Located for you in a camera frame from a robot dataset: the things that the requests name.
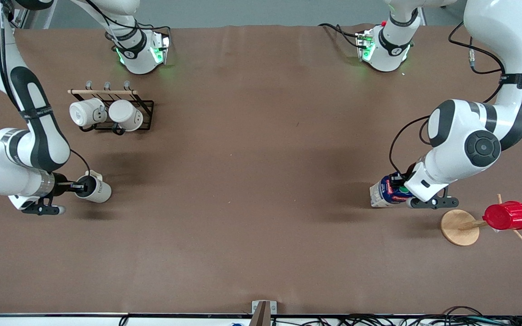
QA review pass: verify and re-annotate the blue and white milk carton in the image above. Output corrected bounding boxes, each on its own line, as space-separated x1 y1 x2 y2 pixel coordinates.
369 174 415 208

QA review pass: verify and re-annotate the grey mug with HOME print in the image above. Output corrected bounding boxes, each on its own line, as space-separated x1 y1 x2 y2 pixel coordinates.
74 170 112 204

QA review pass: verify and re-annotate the red plastic cup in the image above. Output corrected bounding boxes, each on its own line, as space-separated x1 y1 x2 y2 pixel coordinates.
483 201 522 231

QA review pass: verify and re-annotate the wooden mug tree stand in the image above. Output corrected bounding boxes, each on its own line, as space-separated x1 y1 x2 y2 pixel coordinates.
440 194 522 246

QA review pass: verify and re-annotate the white mug with face print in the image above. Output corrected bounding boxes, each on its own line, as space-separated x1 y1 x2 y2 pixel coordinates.
69 98 107 133
108 100 144 136

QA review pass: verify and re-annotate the brown table cover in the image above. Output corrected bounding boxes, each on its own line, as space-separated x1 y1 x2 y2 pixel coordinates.
0 24 522 316

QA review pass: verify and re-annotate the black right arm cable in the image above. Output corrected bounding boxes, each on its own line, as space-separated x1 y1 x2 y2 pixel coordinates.
0 0 91 177

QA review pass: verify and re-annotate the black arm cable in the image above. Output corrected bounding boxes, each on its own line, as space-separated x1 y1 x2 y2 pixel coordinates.
389 23 507 178
0 0 91 177

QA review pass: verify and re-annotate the black wire mug rack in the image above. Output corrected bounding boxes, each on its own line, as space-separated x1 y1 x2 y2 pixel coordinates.
68 81 155 135

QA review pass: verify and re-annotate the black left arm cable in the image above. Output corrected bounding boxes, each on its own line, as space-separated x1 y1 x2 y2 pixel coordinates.
389 23 507 178

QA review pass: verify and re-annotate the black left base cable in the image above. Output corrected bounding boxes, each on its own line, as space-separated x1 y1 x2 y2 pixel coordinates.
319 23 362 48

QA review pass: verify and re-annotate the black base cable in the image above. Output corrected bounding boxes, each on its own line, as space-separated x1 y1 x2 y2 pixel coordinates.
319 23 362 48
84 0 172 50

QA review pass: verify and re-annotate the aluminium frame profile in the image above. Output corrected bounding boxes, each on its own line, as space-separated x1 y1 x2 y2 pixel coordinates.
13 5 33 30

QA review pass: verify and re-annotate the black right base cable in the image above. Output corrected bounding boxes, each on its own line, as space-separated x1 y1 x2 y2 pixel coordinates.
84 0 172 50

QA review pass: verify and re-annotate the grey metal mount bracket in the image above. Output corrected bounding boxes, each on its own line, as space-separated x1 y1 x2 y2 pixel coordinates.
251 300 277 326

